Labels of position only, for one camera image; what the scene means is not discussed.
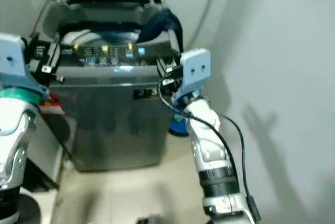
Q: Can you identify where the dark blue garment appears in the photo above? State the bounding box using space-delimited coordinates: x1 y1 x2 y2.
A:
136 8 184 52

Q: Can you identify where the red label sticker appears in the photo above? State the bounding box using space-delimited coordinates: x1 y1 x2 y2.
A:
39 94 65 116

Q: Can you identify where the blue plastic basin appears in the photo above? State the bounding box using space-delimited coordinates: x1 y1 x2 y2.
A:
169 113 189 137

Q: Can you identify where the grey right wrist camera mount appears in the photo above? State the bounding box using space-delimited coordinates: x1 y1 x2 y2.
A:
171 48 212 104

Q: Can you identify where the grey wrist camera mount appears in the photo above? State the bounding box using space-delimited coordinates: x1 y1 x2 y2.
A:
171 48 212 104
0 32 49 99

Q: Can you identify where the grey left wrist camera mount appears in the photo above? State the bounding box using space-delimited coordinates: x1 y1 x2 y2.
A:
0 32 49 99

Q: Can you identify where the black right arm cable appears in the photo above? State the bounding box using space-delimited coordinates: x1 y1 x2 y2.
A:
157 77 263 223

